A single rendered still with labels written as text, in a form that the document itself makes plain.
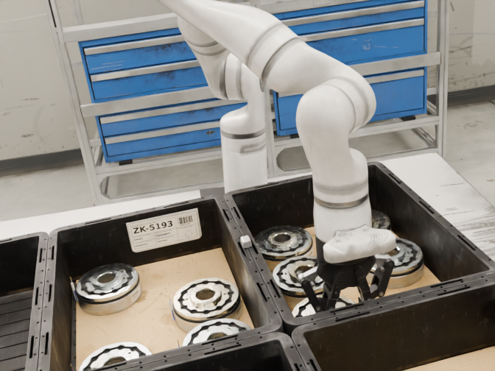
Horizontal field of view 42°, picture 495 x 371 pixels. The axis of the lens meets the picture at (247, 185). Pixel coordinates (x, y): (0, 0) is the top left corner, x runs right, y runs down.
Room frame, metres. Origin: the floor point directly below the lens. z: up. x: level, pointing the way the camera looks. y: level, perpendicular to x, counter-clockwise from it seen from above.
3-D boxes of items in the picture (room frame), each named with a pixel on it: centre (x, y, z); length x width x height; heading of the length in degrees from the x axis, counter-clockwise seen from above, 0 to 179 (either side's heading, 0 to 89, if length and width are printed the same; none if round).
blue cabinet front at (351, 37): (2.79, -0.53, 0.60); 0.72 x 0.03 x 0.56; 94
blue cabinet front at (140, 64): (2.73, 0.27, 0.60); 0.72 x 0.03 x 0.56; 94
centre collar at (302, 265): (0.83, -0.07, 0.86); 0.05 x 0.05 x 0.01
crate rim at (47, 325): (0.79, 0.16, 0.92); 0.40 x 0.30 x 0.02; 11
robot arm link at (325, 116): (0.72, -0.11, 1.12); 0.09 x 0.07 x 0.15; 137
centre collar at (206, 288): (0.80, 0.08, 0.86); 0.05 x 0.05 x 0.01
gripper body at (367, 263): (0.73, -0.12, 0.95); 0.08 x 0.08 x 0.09
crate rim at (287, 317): (0.85, -0.14, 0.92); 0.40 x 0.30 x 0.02; 11
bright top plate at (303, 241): (0.94, -0.05, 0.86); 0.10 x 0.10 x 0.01
